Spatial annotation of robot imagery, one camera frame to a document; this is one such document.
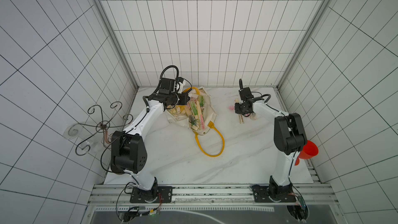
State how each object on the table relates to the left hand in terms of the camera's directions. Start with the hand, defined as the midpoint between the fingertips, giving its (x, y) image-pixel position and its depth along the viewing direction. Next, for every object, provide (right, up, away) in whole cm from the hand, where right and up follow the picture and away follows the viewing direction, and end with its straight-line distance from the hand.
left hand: (188, 100), depth 86 cm
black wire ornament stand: (-34, -10, -24) cm, 43 cm away
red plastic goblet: (+59, -24, -13) cm, 65 cm away
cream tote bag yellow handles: (+5, -9, +12) cm, 16 cm away
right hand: (+35, -4, +15) cm, 38 cm away
